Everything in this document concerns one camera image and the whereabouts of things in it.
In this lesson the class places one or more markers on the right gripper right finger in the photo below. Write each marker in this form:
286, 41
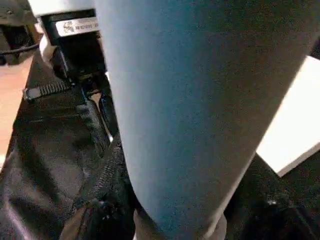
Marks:
270, 207

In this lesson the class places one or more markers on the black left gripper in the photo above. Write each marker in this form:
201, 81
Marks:
62, 92

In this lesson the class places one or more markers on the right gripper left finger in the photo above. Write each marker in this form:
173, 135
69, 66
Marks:
100, 200

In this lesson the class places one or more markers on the white plastic table top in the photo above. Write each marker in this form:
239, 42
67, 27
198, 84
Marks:
295, 125

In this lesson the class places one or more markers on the white plastic table leg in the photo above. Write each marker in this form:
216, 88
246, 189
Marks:
200, 100

